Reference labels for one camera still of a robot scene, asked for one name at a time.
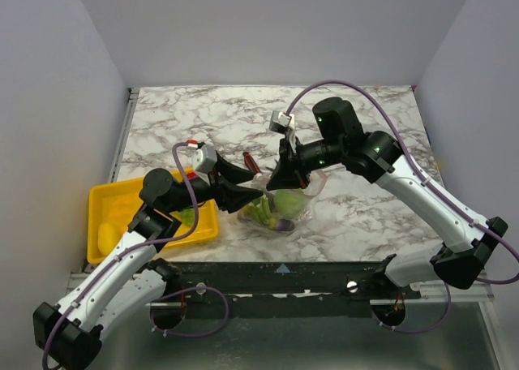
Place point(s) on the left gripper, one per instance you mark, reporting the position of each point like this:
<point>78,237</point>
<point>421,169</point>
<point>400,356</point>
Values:
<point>229,196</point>

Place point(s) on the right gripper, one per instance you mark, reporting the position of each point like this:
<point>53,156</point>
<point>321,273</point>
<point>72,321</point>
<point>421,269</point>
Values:
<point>293,161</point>

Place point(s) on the green toy cabbage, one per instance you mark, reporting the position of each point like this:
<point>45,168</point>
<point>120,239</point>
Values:
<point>290,204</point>

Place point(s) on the green toy celery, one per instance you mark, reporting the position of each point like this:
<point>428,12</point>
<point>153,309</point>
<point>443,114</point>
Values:
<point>259,211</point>

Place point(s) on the clear zip top bag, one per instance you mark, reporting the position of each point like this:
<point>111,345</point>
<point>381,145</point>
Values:
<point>312,193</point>

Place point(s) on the purple toy eggplant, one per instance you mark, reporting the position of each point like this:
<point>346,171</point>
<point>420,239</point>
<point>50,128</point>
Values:
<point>280,224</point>

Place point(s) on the green toy grapes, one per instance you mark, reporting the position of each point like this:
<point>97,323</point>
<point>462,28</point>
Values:
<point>187,216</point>

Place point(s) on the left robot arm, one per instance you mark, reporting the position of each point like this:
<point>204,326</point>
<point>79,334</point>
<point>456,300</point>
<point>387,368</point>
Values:
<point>71,332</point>

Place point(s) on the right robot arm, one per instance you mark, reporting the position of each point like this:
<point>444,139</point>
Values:
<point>467,237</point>

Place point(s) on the red black utility knife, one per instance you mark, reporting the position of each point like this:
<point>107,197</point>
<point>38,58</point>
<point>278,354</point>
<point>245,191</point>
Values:
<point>250,163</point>

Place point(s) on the yellow plastic tray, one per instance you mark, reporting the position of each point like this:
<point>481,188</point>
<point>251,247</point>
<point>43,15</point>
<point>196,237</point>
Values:
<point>118,202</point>

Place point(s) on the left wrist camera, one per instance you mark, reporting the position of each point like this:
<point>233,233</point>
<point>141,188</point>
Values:
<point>203,158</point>

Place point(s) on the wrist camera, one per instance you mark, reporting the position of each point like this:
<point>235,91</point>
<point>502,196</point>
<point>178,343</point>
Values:
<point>284,124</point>
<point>203,158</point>

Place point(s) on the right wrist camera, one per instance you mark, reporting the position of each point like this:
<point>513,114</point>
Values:
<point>284,124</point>

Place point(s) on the black base frame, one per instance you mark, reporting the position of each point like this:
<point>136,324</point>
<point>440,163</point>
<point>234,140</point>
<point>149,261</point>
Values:
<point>246,290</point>

